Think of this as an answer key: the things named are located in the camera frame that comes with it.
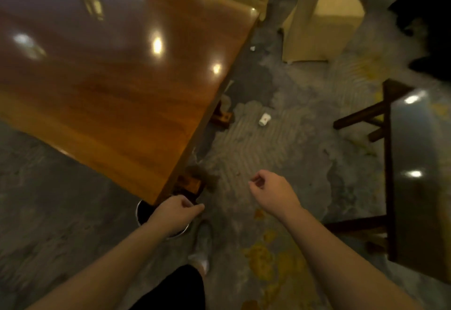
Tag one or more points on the dark glossy table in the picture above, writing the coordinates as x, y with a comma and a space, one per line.
412, 176

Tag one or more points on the person's left thumb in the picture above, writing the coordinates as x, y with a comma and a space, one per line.
193, 210

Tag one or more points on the person's right hand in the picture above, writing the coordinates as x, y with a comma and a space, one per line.
276, 193

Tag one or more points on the black bag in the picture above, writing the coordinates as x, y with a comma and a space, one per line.
424, 17

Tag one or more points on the person's black trouser leg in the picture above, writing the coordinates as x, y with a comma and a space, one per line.
172, 290

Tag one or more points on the person's left hand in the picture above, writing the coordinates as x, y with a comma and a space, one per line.
171, 216

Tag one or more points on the person's left forearm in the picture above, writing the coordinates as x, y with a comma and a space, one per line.
102, 274

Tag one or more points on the brown wooden table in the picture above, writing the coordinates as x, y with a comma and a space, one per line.
105, 67

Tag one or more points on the person's grey shoe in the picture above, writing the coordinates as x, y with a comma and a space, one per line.
202, 246

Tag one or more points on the round black metal-rimmed bin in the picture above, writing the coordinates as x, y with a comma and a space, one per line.
143, 212

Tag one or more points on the crumpled white paper cup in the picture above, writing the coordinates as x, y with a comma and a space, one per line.
264, 119

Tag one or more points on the person's right thumb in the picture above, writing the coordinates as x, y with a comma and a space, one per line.
260, 175

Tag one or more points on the person's right forearm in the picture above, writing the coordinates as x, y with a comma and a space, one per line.
338, 267

